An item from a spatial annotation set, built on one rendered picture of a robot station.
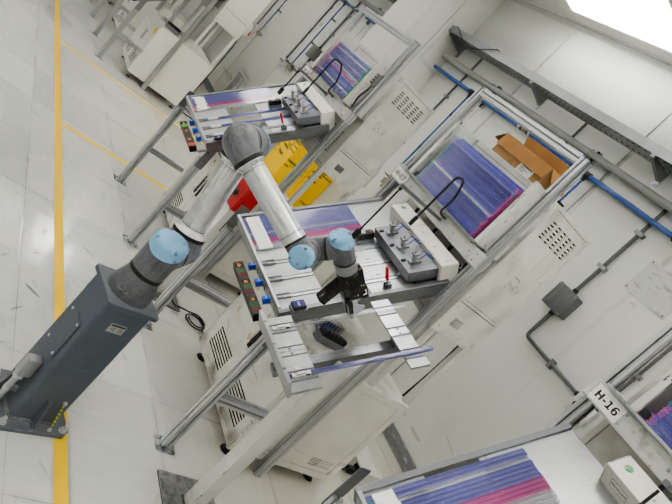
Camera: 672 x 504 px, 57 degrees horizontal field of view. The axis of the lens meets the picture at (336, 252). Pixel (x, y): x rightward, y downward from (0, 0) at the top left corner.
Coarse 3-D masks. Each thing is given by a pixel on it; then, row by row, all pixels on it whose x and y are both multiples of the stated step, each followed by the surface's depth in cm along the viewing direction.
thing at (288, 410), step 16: (288, 400) 212; (304, 400) 209; (272, 416) 214; (288, 416) 211; (256, 432) 215; (272, 432) 213; (240, 448) 217; (256, 448) 215; (224, 464) 219; (240, 464) 217; (160, 480) 223; (176, 480) 229; (192, 480) 236; (208, 480) 220; (224, 480) 219; (176, 496) 223; (192, 496) 222; (208, 496) 221
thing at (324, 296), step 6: (330, 282) 204; (336, 282) 203; (342, 282) 201; (324, 288) 204; (330, 288) 203; (336, 288) 201; (342, 288) 202; (318, 294) 204; (324, 294) 203; (330, 294) 202; (336, 294) 203; (324, 300) 202
